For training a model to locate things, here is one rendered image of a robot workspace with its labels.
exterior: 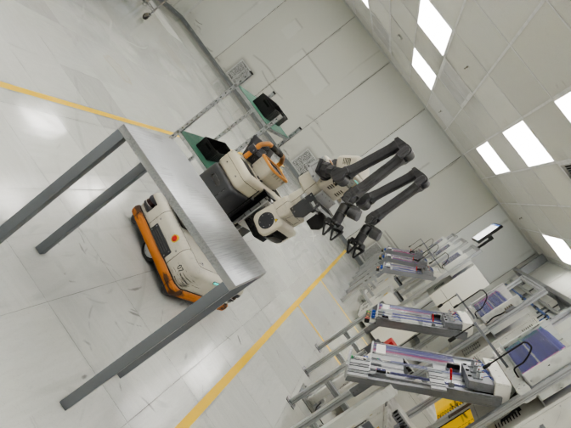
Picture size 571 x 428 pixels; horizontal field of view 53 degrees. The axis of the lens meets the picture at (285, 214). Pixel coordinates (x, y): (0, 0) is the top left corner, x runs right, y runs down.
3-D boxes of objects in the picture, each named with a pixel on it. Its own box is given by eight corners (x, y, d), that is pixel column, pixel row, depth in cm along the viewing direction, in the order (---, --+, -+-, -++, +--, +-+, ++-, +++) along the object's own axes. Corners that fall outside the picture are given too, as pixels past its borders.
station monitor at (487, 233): (475, 242, 758) (501, 224, 751) (469, 239, 815) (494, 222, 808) (481, 250, 757) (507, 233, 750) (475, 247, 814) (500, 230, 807)
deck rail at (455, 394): (365, 383, 314) (367, 372, 314) (365, 382, 316) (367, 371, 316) (500, 409, 301) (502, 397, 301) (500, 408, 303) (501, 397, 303)
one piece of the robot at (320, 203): (285, 203, 333) (315, 180, 329) (303, 216, 357) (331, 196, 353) (298, 223, 325) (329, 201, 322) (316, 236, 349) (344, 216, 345)
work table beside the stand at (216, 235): (40, 246, 260) (173, 138, 247) (124, 376, 252) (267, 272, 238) (-34, 253, 216) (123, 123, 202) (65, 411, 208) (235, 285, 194)
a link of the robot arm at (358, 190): (409, 151, 308) (405, 143, 299) (416, 159, 305) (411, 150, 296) (346, 199, 315) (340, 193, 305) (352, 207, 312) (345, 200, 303)
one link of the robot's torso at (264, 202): (234, 216, 352) (265, 192, 348) (254, 228, 376) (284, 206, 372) (252, 250, 339) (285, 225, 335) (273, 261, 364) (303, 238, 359)
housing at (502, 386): (492, 408, 304) (495, 382, 303) (478, 380, 352) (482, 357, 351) (507, 411, 302) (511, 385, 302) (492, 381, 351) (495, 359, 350)
